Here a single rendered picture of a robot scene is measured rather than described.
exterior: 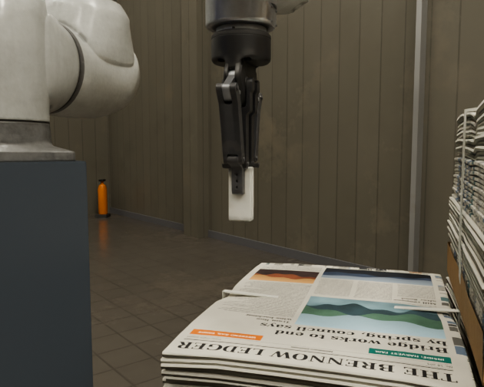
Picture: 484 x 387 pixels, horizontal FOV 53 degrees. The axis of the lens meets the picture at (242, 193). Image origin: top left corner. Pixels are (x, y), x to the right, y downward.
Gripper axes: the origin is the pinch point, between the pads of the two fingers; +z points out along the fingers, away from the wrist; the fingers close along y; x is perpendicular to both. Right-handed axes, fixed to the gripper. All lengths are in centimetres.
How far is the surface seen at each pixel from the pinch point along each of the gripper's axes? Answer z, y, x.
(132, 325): 96, 182, 120
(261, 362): 13.4, -18.9, -7.7
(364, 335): 13.2, -10.5, -16.3
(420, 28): -86, 301, -36
